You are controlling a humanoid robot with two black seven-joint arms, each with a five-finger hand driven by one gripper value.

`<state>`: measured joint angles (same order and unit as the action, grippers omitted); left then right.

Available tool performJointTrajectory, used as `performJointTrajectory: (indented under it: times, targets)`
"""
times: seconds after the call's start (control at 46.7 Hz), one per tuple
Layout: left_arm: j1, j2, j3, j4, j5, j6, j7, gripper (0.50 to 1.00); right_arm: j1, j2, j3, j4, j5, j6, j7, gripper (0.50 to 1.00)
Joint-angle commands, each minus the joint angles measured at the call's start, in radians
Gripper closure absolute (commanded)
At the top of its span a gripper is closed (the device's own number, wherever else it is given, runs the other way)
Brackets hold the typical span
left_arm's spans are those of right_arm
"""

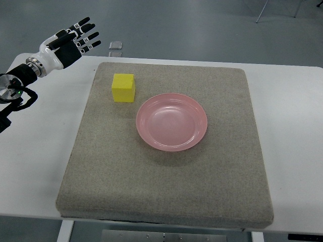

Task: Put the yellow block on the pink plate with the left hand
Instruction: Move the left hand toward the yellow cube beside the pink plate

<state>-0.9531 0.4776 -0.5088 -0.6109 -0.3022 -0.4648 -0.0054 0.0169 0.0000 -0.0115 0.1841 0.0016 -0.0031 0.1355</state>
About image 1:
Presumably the white table frame leg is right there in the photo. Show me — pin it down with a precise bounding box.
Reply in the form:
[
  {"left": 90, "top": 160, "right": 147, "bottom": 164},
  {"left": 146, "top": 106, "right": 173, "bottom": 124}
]
[{"left": 57, "top": 220, "right": 74, "bottom": 242}]

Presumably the beige fabric mat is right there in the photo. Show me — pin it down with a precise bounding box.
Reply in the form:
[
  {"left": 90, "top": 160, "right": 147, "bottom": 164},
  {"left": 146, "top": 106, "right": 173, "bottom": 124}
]
[{"left": 56, "top": 63, "right": 274, "bottom": 229}]

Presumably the pink plate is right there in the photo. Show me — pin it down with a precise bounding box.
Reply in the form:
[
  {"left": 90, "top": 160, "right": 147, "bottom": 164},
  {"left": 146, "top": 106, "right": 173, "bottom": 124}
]
[{"left": 136, "top": 93, "right": 208, "bottom": 152}]

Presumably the grey metal crossbar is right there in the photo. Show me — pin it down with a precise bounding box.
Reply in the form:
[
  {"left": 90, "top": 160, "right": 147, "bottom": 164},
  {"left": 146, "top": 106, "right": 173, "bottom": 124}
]
[{"left": 100, "top": 229, "right": 228, "bottom": 242}]

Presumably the floor outlet cover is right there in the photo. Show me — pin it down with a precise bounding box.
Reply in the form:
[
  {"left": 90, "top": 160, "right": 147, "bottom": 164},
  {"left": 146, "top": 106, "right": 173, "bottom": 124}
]
[{"left": 109, "top": 41, "right": 123, "bottom": 50}]

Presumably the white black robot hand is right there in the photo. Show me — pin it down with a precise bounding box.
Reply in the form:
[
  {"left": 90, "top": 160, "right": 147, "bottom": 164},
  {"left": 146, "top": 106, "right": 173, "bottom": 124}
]
[{"left": 33, "top": 17, "right": 101, "bottom": 76}]

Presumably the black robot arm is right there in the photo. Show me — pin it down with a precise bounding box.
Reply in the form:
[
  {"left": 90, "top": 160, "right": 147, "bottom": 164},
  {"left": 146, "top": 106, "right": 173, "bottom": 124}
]
[{"left": 1, "top": 57, "right": 45, "bottom": 132}]

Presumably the yellow foam block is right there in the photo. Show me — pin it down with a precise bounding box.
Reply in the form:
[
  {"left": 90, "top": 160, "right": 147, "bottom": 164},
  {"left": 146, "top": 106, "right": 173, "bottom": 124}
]
[{"left": 112, "top": 74, "right": 136, "bottom": 103}]

